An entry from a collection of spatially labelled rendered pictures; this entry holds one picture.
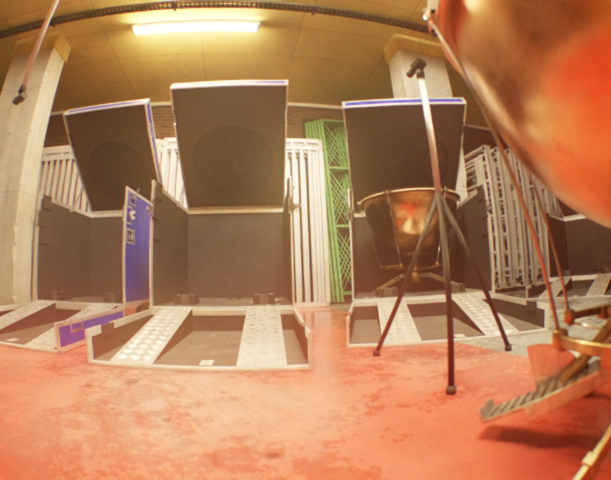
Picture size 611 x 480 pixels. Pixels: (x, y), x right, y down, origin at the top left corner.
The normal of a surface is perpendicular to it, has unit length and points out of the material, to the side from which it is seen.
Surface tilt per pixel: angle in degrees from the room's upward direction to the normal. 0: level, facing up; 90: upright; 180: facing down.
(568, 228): 90
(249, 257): 90
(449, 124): 142
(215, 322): 91
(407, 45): 90
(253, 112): 138
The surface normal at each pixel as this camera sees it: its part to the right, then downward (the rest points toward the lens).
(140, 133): 0.09, 0.63
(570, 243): -0.85, -0.04
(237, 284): 0.11, -0.11
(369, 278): -0.18, -0.11
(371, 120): -0.08, 0.72
